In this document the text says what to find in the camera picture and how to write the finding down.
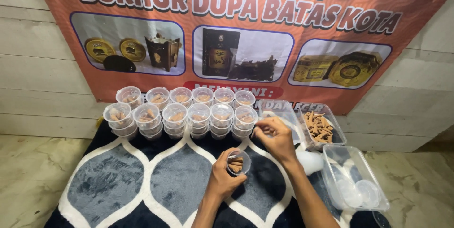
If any dark blue patterned rug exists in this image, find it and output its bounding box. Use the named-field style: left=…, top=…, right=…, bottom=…
left=44, top=119, right=382, bottom=228

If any person's right hand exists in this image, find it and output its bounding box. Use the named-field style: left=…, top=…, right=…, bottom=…
left=253, top=117, right=298, bottom=167

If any pile of clear round lids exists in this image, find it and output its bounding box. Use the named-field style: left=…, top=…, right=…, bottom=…
left=335, top=178, right=381, bottom=208

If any clear rectangular tub lid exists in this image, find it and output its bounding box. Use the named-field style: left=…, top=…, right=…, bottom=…
left=258, top=99, right=303, bottom=144

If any small bunch of incense cones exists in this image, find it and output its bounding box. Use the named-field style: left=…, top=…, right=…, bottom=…
left=228, top=156, right=244, bottom=173

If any orange printed banner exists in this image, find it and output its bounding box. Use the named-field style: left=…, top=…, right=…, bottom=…
left=31, top=0, right=454, bottom=116

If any group of lidded filled cups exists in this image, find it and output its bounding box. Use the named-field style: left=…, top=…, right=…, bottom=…
left=103, top=86, right=258, bottom=141

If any stack of empty plastic cups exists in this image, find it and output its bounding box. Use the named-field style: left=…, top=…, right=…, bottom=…
left=296, top=150, right=324, bottom=176

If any clear round plastic container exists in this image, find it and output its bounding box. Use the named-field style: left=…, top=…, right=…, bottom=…
left=372, top=211, right=395, bottom=228

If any person's left hand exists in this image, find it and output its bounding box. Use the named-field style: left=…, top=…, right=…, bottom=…
left=206, top=147, right=248, bottom=202

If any small clear plastic cup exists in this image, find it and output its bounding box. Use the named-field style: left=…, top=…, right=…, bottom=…
left=227, top=150, right=252, bottom=176

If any large clear rectangular tub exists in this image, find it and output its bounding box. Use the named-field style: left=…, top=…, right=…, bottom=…
left=321, top=144, right=390, bottom=212

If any clear tub holding cones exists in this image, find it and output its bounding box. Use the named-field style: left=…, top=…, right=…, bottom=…
left=297, top=103, right=348, bottom=151

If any pile of brown incense cones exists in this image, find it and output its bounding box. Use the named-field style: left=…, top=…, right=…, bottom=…
left=302, top=111, right=334, bottom=144

